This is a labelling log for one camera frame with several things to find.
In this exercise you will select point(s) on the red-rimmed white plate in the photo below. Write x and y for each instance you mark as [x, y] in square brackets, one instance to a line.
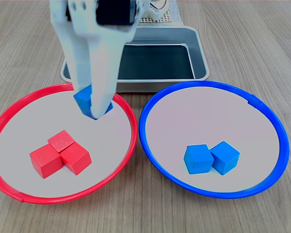
[19, 126]

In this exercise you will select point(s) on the pale perforated base plate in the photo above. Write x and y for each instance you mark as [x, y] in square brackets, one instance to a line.
[175, 17]

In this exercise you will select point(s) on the blue-rimmed white plate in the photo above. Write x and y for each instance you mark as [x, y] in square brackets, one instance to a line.
[208, 114]

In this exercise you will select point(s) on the black tray mat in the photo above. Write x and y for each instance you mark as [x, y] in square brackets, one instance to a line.
[155, 63]

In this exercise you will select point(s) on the blue cube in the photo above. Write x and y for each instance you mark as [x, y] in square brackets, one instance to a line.
[226, 157]
[198, 159]
[83, 99]

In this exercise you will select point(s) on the steel tray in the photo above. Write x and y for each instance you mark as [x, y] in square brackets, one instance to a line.
[198, 48]

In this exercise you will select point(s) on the red cube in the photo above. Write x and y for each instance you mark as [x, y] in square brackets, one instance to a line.
[44, 160]
[76, 157]
[61, 140]

